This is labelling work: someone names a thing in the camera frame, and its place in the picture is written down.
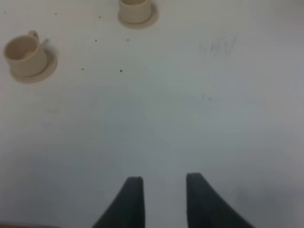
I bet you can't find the beige teacup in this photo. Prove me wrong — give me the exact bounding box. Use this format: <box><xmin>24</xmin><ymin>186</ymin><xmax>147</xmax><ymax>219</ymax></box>
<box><xmin>3</xmin><ymin>30</ymin><xmax>48</xmax><ymax>77</ymax></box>
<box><xmin>118</xmin><ymin>0</ymin><xmax>152</xmax><ymax>24</ymax></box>

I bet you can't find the beige near cup saucer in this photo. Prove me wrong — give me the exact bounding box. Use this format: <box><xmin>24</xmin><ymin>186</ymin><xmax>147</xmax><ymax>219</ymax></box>
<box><xmin>10</xmin><ymin>48</ymin><xmax>57</xmax><ymax>84</ymax></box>

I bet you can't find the beige near teacup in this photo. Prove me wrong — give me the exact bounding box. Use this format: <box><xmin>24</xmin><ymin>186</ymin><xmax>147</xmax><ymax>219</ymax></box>
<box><xmin>3</xmin><ymin>30</ymin><xmax>48</xmax><ymax>77</ymax></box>

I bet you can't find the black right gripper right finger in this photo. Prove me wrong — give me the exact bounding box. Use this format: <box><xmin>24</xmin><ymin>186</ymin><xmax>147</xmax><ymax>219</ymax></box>
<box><xmin>186</xmin><ymin>173</ymin><xmax>252</xmax><ymax>228</ymax></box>

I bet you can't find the beige cup saucer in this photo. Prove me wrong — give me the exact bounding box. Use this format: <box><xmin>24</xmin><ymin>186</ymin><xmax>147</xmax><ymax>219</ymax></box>
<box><xmin>10</xmin><ymin>48</ymin><xmax>57</xmax><ymax>84</ymax></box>
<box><xmin>117</xmin><ymin>4</ymin><xmax>159</xmax><ymax>30</ymax></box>

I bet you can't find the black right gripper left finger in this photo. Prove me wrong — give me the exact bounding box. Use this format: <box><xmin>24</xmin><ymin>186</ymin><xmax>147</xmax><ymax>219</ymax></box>
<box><xmin>93</xmin><ymin>177</ymin><xmax>144</xmax><ymax>228</ymax></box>

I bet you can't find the beige far teacup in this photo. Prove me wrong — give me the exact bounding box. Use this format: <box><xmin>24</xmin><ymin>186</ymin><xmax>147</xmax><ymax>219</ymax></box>
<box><xmin>118</xmin><ymin>0</ymin><xmax>152</xmax><ymax>24</ymax></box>

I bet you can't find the beige far cup saucer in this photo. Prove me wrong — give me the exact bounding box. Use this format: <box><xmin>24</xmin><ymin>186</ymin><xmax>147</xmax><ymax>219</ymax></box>
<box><xmin>117</xmin><ymin>4</ymin><xmax>159</xmax><ymax>30</ymax></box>

